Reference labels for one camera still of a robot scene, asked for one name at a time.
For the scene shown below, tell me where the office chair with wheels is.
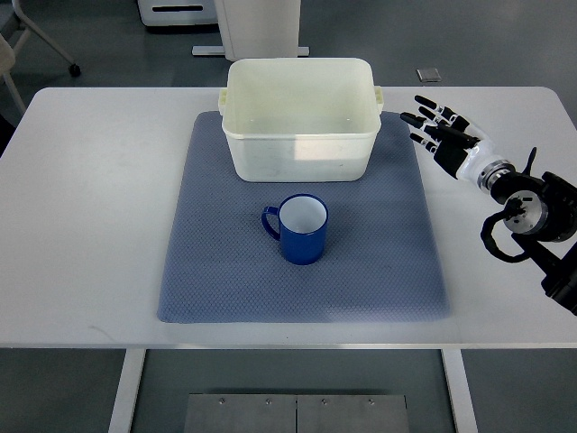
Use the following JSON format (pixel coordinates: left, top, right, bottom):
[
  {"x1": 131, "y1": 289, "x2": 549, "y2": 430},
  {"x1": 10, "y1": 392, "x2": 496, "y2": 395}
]
[{"x1": 1, "y1": 0, "x2": 81, "y2": 115}]

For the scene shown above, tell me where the blue textured mat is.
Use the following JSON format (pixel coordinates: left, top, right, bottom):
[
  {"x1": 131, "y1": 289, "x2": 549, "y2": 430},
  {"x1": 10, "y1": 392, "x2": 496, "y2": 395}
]
[{"x1": 157, "y1": 111, "x2": 449, "y2": 323}]

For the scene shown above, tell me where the blue enamel mug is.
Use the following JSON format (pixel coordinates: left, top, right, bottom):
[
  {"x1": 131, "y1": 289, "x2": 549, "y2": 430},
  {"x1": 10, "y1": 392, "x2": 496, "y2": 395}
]
[{"x1": 261, "y1": 194, "x2": 329, "y2": 265}]

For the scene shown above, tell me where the grey metal floor plate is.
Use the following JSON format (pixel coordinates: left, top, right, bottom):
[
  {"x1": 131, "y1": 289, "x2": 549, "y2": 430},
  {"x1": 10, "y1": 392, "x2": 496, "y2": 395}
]
[{"x1": 184, "y1": 393, "x2": 409, "y2": 432}]

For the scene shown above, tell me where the white table frame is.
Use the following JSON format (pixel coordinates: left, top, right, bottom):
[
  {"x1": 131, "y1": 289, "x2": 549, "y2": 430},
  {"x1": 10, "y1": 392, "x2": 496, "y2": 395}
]
[{"x1": 108, "y1": 348, "x2": 479, "y2": 432}]

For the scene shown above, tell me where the small grey floor plate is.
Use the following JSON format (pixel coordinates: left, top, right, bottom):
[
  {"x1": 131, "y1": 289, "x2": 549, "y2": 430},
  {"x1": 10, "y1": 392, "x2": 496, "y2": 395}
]
[{"x1": 416, "y1": 68, "x2": 442, "y2": 83}]

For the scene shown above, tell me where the white plastic box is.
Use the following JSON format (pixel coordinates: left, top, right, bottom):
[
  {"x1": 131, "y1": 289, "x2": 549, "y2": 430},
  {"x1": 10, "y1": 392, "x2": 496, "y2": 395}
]
[{"x1": 218, "y1": 58, "x2": 384, "y2": 182}]

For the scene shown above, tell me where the white pedestal column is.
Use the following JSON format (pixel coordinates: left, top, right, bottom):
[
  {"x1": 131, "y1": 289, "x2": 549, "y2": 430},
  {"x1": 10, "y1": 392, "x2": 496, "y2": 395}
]
[{"x1": 192, "y1": 0, "x2": 310, "y2": 61}]

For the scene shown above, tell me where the white cabinet appliance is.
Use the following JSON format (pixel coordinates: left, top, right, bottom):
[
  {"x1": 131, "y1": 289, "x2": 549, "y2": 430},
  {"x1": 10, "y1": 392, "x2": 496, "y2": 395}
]
[{"x1": 137, "y1": 0, "x2": 217, "y2": 27}]

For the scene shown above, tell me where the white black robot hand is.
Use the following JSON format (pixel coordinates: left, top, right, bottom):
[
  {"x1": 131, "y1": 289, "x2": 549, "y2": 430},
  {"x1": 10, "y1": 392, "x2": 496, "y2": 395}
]
[{"x1": 400, "y1": 95, "x2": 498, "y2": 182}]

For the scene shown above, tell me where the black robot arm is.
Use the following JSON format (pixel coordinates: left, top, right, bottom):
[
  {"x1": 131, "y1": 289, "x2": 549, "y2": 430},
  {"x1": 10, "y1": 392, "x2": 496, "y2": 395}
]
[{"x1": 477, "y1": 149, "x2": 576, "y2": 313}]

